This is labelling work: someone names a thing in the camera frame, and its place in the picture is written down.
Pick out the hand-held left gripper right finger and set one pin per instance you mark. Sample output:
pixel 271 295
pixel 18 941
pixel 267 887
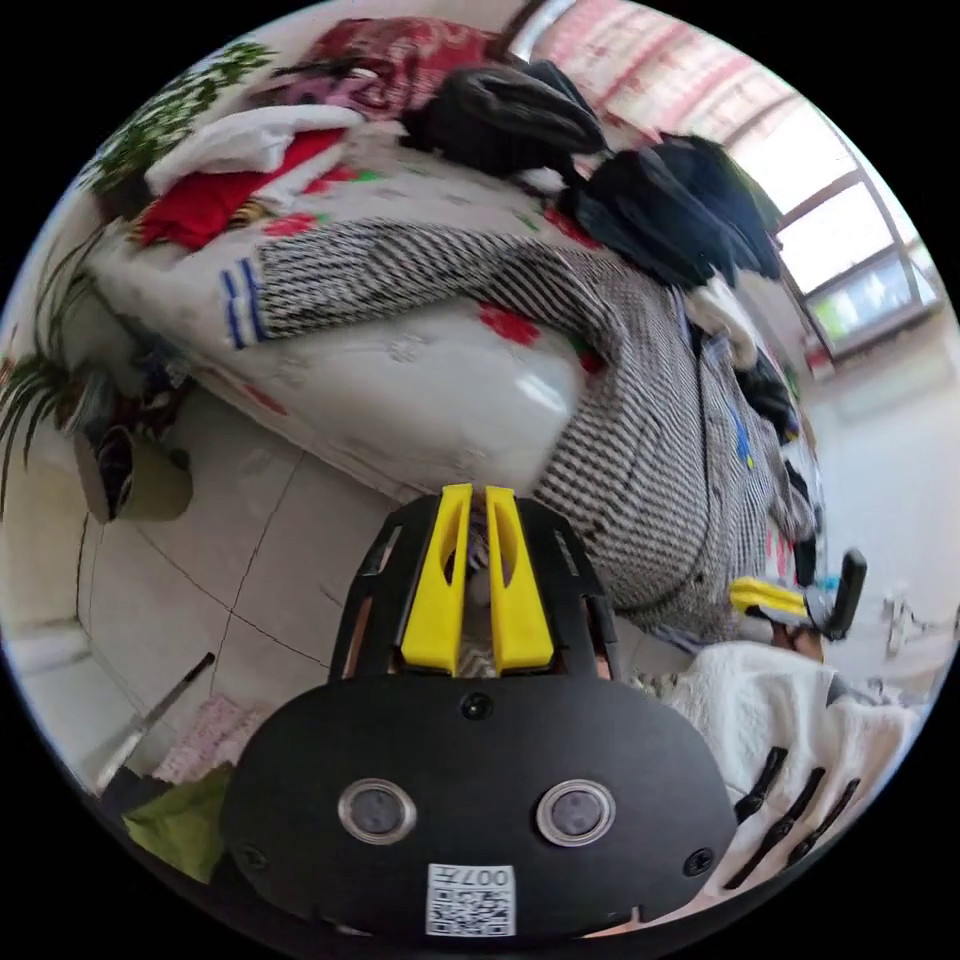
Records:
pixel 517 607

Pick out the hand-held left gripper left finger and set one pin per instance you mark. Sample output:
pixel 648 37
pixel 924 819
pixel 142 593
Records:
pixel 433 600

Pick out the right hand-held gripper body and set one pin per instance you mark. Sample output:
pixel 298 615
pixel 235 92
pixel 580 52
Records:
pixel 823 611

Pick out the black white checkered jacket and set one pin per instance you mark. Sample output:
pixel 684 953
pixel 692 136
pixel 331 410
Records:
pixel 637 450

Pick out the person's right hand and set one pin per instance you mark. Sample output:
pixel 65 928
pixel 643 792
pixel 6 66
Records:
pixel 796 641

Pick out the bed with white flowered sheet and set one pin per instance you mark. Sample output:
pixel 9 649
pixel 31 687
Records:
pixel 420 390

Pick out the window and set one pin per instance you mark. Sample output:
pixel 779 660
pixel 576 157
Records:
pixel 855 255

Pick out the pile of dark clothes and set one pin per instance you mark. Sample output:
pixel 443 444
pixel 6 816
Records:
pixel 660 202

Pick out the potted plant with long leaves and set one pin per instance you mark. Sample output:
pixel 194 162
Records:
pixel 45 390

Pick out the pile of red white clothes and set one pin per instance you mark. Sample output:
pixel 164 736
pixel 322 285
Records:
pixel 225 187

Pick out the red patterned blanket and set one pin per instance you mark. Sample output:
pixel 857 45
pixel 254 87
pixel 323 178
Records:
pixel 420 60

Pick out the leafy green plant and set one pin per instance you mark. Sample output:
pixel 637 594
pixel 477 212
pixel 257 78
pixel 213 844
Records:
pixel 180 120

